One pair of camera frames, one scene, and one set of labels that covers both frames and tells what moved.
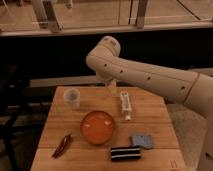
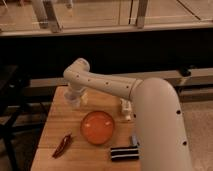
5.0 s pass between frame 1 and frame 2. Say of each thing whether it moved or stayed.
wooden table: stayed
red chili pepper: stayed
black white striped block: stayed
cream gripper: moved
